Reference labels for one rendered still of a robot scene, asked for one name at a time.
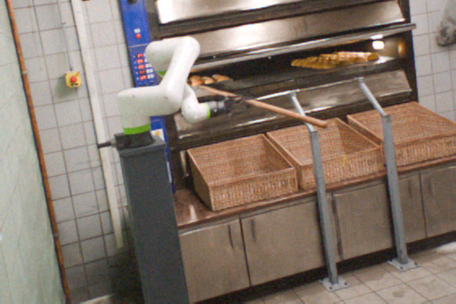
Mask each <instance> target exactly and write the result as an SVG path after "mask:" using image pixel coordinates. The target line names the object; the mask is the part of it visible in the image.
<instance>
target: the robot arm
mask: <svg viewBox="0 0 456 304"><path fill-rule="evenodd" d="M199 53H200V46H199V43H198V42H197V41H196V40H195V39H194V38H192V37H182V38H179V39H174V40H169V41H168V42H164V41H155V42H153V43H150V44H149V45H148V46H147V48H146V52H145V56H146V58H147V61H148V63H149V64H150V65H151V66H152V67H153V68H154V69H155V70H156V71H157V73H158V74H159V75H160V77H162V78H163V80H162V82H160V84H159V85H158V86H149V87H141V88H132V89H127V90H123V91H122V92H119V93H118V95H117V97H116V98H117V103H118V109H119V115H120V120H121V124H122V128H123V130H124V132H121V133H116V134H114V139H110V141H107V142H103V143H99V144H97V148H98V149H99V148H106V147H111V148H117V150H124V149H126V148H142V147H146V146H149V144H151V143H154V142H155V141H156V137H155V136H154V134H153V133H152V131H151V127H150V124H151V121H150V117H156V116H167V114H173V113H175V112H176V111H177V110H178V109H179V108H180V107H181V110H182V112H183V116H184V118H185V120H186V121H187V122H189V123H197V122H199V121H202V120H207V119H210V118H215V117H218V116H220V114H225V113H226V114H228V117H229V118H232V117H233V116H237V115H239V114H240V113H242V112H245V110H246V109H247V108H250V107H251V106H252V105H244V106H243V107H237V108H232V104H233V103H237V102H239V101H241V100H243V101H246V100H250V99H255V98H256V97H251V98H249V97H243V96H242V95H232V96H228V95H226V99H225V100H222V101H219V102H216V101H211V102H207V103H201V104H199V103H198V101H197V99H196V97H195V92H194V91H193V90H192V89H191V88H190V87H189V86H188V85H187V84H186V80H187V77H188V74H189V72H190V69H191V66H192V64H194V62H195V60H196V59H197V57H198V56H199ZM232 98H240V99H236V100H232V101H229V100H228V99H232ZM239 109H242V110H240V111H238V112H233V113H229V112H230V111H231V110H239Z"/></svg>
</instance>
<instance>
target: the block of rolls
mask: <svg viewBox="0 0 456 304"><path fill-rule="evenodd" d="M378 59H380V55H378V54H377V53H364V54H363V53H361V52H358V53H357V52H343V51H341V52H338V51H335V52H332V53H331V54H321V55H320V56H319V57H308V58H306V59H294V60H293V61H292V62H291V65H292V66H297V67H303V68H304V67H307V68H324V69H331V68H335V67H336V66H340V67H346V66H349V65H350V64H351V63H355V64H359V63H363V62H366V61H367V60H368V61H372V60H378Z"/></svg>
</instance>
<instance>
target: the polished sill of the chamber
mask: <svg viewBox="0 0 456 304"><path fill-rule="evenodd" d="M405 63H406V58H405V57H399V59H390V60H385V61H380V62H375V63H370V64H362V66H357V67H352V68H343V69H338V70H333V71H329V72H324V73H320V74H315V75H311V76H306V77H297V78H292V79H287V80H283V81H278V82H270V84H265V85H259V86H251V87H247V88H242V89H238V90H229V91H227V92H229V93H232V95H250V94H251V93H256V92H260V91H265V90H273V89H278V88H282V87H287V86H295V85H300V84H305V82H313V81H318V80H322V79H328V78H332V77H340V76H345V75H349V74H350V73H359V72H363V71H369V70H374V69H378V68H387V67H392V65H397V64H405ZM225 98H226V97H225V96H222V95H218V94H217V93H215V95H206V96H201V97H197V98H196V99H197V101H198V103H199V104H201V103H207V102H211V101H216V100H220V99H225Z"/></svg>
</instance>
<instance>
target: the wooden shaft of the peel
mask: <svg viewBox="0 0 456 304"><path fill-rule="evenodd" d="M201 89H203V90H208V91H212V92H215V93H217V94H218V95H222V96H226V95H228V96H232V93H229V92H226V91H223V90H218V89H215V88H211V87H208V86H201ZM241 102H244V103H247V104H249V105H252V106H255V107H258V108H262V109H265V110H269V111H271V112H276V113H277V114H279V115H282V116H285V117H290V118H293V119H296V120H298V121H303V122H304V123H306V124H310V125H312V126H317V127H320V128H323V129H325V128H327V127H328V124H327V123H326V122H324V121H321V120H319V119H315V118H312V117H307V116H303V115H300V114H297V112H291V111H288V110H285V109H281V108H277V107H273V106H270V105H268V104H265V103H262V102H259V101H256V100H252V99H250V100H246V101H243V100H241Z"/></svg>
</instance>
